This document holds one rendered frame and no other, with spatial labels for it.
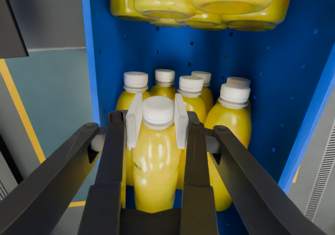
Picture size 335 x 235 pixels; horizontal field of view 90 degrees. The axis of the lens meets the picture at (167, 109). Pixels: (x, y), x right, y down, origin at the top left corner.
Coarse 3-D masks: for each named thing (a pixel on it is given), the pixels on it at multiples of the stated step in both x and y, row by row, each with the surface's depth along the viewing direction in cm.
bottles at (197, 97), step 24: (120, 0) 21; (168, 24) 31; (192, 24) 26; (216, 24) 24; (168, 72) 31; (192, 72) 33; (120, 96) 27; (144, 96) 27; (168, 96) 31; (192, 96) 27
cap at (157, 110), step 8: (152, 96) 21; (160, 96) 21; (144, 104) 19; (152, 104) 20; (160, 104) 20; (168, 104) 20; (144, 112) 19; (152, 112) 19; (160, 112) 18; (168, 112) 19; (152, 120) 19; (160, 120) 19; (168, 120) 20
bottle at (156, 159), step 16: (144, 128) 20; (160, 128) 19; (144, 144) 20; (160, 144) 20; (176, 144) 21; (144, 160) 20; (160, 160) 20; (176, 160) 22; (144, 176) 22; (160, 176) 22; (176, 176) 24; (144, 192) 24; (160, 192) 23; (144, 208) 26; (160, 208) 26
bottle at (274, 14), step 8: (280, 0) 17; (288, 0) 17; (272, 8) 17; (280, 8) 17; (224, 16) 20; (232, 16) 19; (240, 16) 18; (248, 16) 18; (256, 16) 18; (264, 16) 17; (272, 16) 17; (280, 16) 18; (232, 24) 23; (240, 24) 23; (248, 24) 22; (256, 24) 22; (264, 24) 21; (272, 24) 20
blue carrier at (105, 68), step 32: (96, 0) 20; (320, 0) 20; (96, 32) 21; (128, 32) 29; (160, 32) 33; (192, 32) 34; (224, 32) 33; (256, 32) 29; (288, 32) 25; (320, 32) 20; (96, 64) 20; (128, 64) 31; (160, 64) 35; (192, 64) 37; (224, 64) 34; (256, 64) 30; (288, 64) 25; (320, 64) 18; (96, 96) 21; (256, 96) 32; (288, 96) 24; (320, 96) 13; (256, 128) 31; (288, 128) 23; (288, 160) 16; (128, 192) 35; (224, 224) 30
